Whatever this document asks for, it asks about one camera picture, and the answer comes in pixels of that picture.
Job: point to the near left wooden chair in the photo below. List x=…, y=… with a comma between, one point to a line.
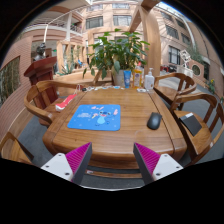
x=12, y=149

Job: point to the black computer mouse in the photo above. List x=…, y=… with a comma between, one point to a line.
x=154, y=121

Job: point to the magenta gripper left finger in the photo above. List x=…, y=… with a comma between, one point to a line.
x=72, y=165

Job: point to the black notebook on chair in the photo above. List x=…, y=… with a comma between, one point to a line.
x=191, y=123

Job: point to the left wooden armchair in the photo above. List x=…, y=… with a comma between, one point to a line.
x=49, y=114

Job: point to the white sculpture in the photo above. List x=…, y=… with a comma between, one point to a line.
x=185, y=56

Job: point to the green potted plant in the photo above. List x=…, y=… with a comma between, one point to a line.
x=112, y=56

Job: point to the yellow bottle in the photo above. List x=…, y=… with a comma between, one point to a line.
x=137, y=76

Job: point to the grey bust statue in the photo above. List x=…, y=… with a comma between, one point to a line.
x=40, y=52

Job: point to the white pump bottle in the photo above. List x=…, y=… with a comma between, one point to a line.
x=149, y=80

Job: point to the right near wooden armchair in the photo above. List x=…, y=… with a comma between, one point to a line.
x=200, y=134

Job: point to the blue cartoon mouse pad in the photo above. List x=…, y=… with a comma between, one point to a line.
x=96, y=117

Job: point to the wooden table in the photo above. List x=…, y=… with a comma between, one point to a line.
x=114, y=149

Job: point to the blue tube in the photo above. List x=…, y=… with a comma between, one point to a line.
x=127, y=75

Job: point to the red white item on chair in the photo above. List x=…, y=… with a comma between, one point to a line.
x=61, y=106

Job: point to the dark red wooden podium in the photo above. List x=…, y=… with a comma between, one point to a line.
x=41, y=70

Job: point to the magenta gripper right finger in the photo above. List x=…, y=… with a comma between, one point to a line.
x=154, y=166

